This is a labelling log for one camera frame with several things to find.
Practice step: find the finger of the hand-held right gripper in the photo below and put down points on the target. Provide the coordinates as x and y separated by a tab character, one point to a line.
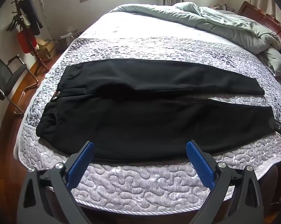
279	127

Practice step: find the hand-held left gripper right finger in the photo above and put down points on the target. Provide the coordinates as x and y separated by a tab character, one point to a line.
199	165

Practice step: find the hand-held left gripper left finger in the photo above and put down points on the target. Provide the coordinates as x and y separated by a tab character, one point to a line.
81	165

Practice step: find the black pants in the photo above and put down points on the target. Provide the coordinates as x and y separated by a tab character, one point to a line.
142	121

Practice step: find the wooden headboard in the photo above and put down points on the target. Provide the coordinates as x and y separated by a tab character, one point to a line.
266	18

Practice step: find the wooden coat rack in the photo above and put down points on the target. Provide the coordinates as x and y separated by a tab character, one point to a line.
39	58

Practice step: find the pale green duvet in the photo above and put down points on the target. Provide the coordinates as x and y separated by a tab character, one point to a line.
224	25

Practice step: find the black mesh chair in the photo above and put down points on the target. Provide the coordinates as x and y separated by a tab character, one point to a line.
5	74

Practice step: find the cardboard box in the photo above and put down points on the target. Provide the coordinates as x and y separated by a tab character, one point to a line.
46	47

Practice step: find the grey quilted bedspread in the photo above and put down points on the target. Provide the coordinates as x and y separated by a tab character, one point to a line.
140	49

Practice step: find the patterned pillow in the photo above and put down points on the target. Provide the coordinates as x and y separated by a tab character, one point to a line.
222	7

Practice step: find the red hanging bag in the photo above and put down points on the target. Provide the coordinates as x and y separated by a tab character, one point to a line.
25	42

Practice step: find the black hanging garment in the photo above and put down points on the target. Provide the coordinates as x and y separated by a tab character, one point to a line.
32	16

